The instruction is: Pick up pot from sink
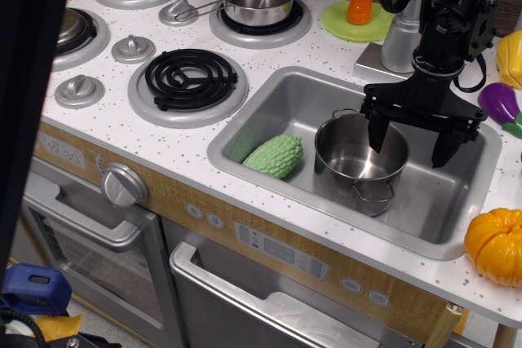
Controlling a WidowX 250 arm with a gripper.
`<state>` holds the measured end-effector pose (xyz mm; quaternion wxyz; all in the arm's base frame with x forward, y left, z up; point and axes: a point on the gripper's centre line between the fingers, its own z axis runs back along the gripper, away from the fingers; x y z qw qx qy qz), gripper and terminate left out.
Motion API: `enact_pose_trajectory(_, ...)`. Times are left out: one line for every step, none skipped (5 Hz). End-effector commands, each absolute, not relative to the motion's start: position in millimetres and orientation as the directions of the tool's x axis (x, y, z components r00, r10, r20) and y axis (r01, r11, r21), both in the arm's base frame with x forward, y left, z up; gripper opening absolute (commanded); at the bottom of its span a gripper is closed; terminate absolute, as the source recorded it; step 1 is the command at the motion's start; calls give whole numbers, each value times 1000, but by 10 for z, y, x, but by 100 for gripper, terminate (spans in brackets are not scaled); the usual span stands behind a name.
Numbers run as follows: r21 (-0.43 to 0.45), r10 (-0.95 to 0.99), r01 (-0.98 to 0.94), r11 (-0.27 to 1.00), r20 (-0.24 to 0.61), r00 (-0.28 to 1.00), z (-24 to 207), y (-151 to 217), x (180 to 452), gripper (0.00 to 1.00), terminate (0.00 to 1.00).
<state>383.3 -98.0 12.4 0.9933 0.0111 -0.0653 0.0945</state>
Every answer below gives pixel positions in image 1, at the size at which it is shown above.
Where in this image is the toy oven door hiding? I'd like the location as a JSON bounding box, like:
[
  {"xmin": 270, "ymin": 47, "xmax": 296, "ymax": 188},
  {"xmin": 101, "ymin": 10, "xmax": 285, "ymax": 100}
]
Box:
[{"xmin": 21, "ymin": 157, "xmax": 186, "ymax": 347}]

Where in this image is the green bitter gourd toy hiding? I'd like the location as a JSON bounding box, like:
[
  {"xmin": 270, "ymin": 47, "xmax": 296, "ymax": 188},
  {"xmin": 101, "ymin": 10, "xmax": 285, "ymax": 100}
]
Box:
[{"xmin": 241, "ymin": 134, "xmax": 303, "ymax": 179}]

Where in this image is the steel pan on left burner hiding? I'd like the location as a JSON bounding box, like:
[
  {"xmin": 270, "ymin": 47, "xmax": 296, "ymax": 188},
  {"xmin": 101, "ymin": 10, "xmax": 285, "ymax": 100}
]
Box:
[{"xmin": 55, "ymin": 8, "xmax": 98, "ymax": 56}]

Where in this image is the blue clamp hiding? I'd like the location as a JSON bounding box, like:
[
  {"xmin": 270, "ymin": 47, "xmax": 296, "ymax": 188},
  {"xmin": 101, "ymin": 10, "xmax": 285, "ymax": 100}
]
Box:
[{"xmin": 1, "ymin": 263, "xmax": 72, "ymax": 315}]

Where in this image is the black vertical pole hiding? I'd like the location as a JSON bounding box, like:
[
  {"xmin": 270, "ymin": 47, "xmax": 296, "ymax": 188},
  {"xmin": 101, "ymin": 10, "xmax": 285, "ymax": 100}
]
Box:
[{"xmin": 1, "ymin": 0, "xmax": 66, "ymax": 270}]

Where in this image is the steel saucepan with handle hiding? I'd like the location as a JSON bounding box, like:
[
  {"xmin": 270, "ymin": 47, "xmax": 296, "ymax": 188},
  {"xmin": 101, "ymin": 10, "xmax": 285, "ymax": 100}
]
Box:
[{"xmin": 175, "ymin": 0, "xmax": 294, "ymax": 27}]

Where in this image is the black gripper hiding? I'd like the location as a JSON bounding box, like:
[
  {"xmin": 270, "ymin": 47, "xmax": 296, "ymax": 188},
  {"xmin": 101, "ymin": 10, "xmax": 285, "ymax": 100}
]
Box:
[{"xmin": 361, "ymin": 55, "xmax": 487, "ymax": 168}]

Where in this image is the purple toy eggplant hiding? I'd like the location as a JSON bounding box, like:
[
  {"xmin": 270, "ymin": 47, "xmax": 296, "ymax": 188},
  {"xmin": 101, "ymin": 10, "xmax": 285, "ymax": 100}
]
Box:
[{"xmin": 478, "ymin": 82, "xmax": 521, "ymax": 139}]

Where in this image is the orange toy pumpkin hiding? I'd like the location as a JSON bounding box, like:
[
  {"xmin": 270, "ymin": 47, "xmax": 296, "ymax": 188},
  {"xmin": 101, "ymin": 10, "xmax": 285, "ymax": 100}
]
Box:
[{"xmin": 464, "ymin": 208, "xmax": 521, "ymax": 288}]

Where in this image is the steel pot with handles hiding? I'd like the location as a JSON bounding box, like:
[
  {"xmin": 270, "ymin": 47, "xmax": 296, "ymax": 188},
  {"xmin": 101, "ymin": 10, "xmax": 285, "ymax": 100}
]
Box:
[{"xmin": 312, "ymin": 108, "xmax": 409, "ymax": 217}]

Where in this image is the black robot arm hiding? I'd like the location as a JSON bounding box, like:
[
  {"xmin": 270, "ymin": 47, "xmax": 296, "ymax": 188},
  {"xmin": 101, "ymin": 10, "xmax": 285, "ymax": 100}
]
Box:
[{"xmin": 361, "ymin": 0, "xmax": 499, "ymax": 168}]

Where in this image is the toy dishwasher door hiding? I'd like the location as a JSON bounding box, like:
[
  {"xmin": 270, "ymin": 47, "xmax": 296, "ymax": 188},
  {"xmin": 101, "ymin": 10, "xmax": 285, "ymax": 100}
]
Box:
[{"xmin": 162, "ymin": 219, "xmax": 421, "ymax": 347}]

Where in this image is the orange toy carrot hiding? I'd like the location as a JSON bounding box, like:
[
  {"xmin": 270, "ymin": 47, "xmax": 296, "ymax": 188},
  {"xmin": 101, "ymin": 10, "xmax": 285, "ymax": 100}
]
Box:
[{"xmin": 346, "ymin": 0, "xmax": 373, "ymax": 25}]

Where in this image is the silver toy faucet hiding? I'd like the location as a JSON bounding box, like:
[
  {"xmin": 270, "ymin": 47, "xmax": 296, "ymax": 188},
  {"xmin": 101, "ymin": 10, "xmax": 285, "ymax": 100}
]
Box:
[{"xmin": 353, "ymin": 0, "xmax": 422, "ymax": 83}]

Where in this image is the black coil burner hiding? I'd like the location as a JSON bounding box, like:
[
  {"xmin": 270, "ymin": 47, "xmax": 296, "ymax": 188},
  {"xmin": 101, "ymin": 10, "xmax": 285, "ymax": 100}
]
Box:
[{"xmin": 144, "ymin": 49, "xmax": 238, "ymax": 112}]

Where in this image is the grey toy sink basin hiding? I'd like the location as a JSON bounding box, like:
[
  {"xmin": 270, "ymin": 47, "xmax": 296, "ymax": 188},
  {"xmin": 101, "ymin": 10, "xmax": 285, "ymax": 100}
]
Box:
[{"xmin": 207, "ymin": 67, "xmax": 502, "ymax": 260}]

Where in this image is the grey stove knob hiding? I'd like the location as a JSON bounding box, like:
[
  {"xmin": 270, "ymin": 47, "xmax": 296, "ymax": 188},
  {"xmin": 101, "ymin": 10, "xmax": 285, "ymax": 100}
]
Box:
[
  {"xmin": 54, "ymin": 75, "xmax": 105, "ymax": 109},
  {"xmin": 158, "ymin": 0, "xmax": 198, "ymax": 27},
  {"xmin": 111, "ymin": 34, "xmax": 156, "ymax": 64}
]

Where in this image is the green toy plate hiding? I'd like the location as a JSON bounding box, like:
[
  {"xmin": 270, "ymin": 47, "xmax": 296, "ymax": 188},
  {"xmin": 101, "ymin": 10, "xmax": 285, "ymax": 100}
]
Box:
[{"xmin": 321, "ymin": 0, "xmax": 395, "ymax": 42}]

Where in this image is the yellow toy bell pepper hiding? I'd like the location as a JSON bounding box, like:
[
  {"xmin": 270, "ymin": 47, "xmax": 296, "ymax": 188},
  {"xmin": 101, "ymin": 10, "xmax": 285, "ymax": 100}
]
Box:
[{"xmin": 496, "ymin": 30, "xmax": 522, "ymax": 90}]

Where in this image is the silver oven knob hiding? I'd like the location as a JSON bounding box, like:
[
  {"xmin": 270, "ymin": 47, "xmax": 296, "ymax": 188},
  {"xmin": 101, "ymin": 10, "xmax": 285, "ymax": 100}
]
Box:
[{"xmin": 100, "ymin": 162, "xmax": 149, "ymax": 207}]

